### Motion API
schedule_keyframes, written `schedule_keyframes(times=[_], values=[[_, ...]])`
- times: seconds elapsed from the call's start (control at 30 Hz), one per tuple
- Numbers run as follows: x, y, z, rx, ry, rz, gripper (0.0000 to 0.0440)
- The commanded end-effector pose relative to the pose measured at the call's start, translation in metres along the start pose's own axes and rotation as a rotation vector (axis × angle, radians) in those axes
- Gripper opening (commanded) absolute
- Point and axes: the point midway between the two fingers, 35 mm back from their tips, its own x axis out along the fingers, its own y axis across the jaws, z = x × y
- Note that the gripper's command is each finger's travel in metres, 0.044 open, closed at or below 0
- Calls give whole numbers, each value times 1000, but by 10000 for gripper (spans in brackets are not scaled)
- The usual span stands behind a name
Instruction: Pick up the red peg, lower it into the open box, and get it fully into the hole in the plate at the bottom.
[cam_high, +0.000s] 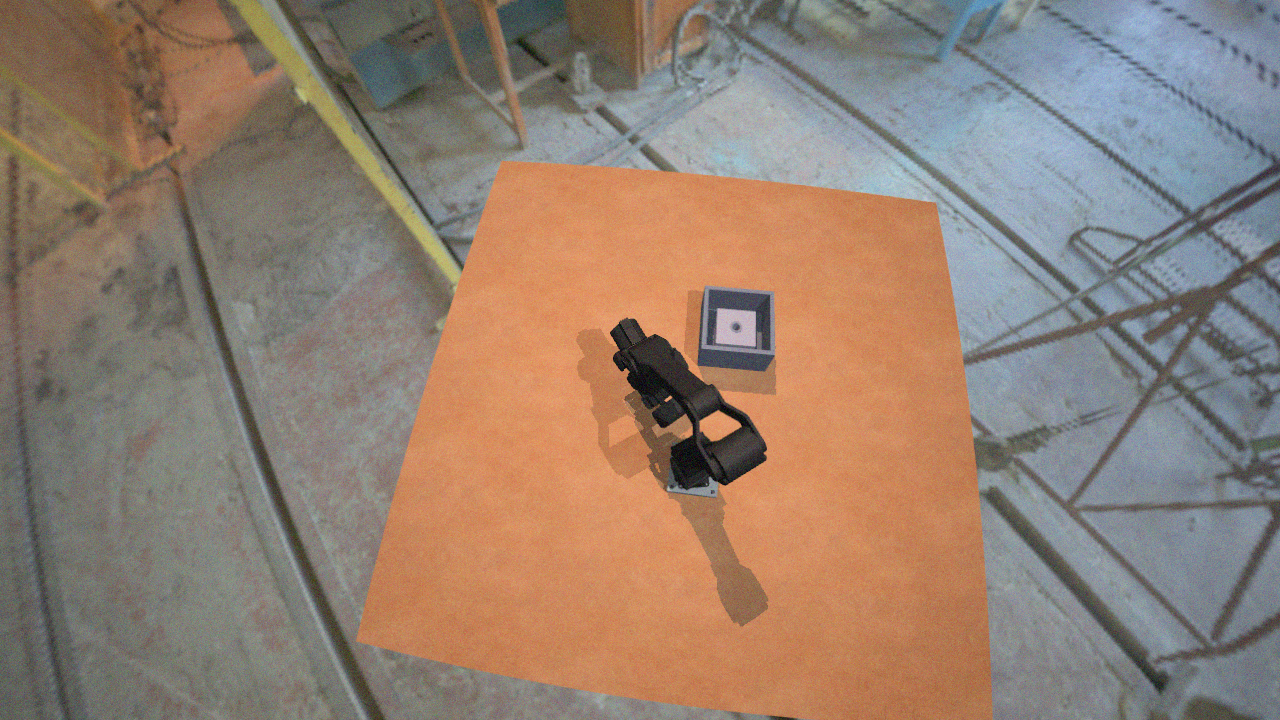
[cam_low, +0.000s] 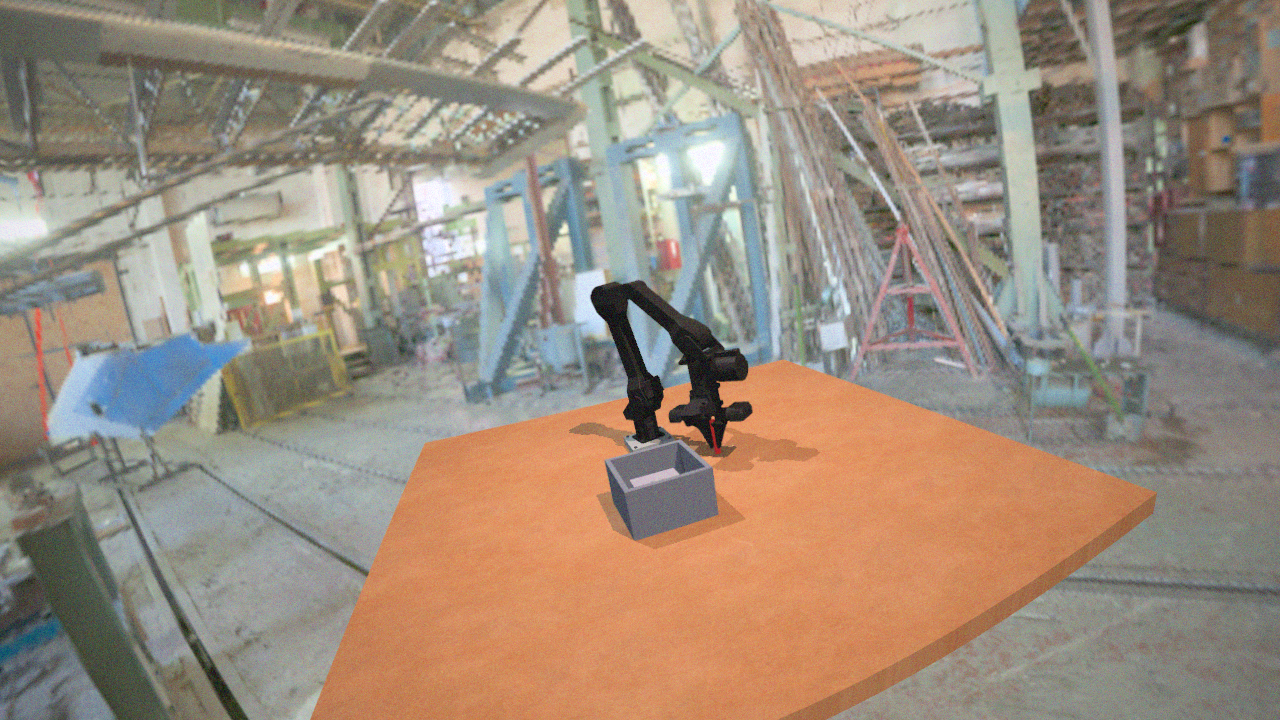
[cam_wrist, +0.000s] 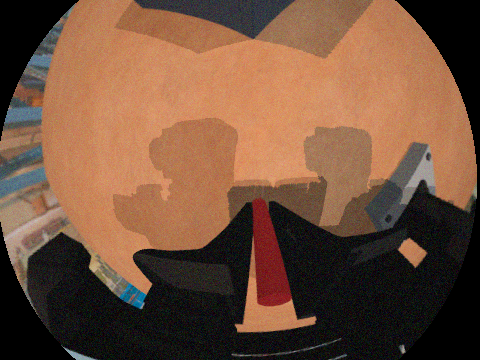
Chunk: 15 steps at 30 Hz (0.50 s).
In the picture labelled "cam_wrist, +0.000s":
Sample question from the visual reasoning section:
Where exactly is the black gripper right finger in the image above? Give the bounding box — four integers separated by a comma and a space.
269, 201, 408, 320

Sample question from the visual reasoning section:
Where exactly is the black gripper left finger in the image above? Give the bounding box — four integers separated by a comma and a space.
132, 203, 253, 324

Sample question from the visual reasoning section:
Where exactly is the dark red peg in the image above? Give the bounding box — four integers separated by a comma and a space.
252, 199, 292, 307

